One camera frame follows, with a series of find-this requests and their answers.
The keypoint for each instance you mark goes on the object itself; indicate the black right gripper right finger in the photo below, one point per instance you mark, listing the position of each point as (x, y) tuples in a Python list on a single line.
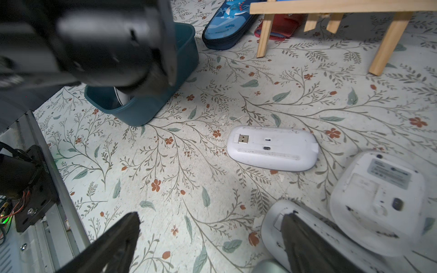
[(307, 252)]

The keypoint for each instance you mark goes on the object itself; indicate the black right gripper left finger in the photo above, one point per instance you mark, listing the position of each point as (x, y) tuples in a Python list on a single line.
[(113, 252)]

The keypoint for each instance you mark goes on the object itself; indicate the white mouse with dongle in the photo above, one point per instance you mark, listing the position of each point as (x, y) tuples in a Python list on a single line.
[(271, 233)]

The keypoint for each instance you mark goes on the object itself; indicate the white mouse with label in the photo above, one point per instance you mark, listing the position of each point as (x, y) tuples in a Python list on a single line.
[(380, 202)]

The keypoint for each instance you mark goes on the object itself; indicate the teal plastic storage box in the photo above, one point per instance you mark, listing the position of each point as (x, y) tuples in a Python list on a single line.
[(140, 110)]

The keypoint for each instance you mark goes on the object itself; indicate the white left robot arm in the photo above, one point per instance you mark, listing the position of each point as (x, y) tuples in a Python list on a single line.
[(130, 45)]

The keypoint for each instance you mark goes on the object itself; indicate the red leather wallet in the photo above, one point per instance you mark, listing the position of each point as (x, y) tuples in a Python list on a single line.
[(284, 25)]

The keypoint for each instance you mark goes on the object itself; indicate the blue dinosaur pencil case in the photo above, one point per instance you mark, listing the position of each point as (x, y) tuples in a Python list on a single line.
[(229, 24)]

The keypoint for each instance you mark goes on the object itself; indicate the wooden tabletop easel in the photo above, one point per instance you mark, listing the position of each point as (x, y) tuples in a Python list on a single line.
[(335, 10)]

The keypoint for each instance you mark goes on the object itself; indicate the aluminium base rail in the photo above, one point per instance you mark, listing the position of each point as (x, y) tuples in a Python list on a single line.
[(40, 230)]

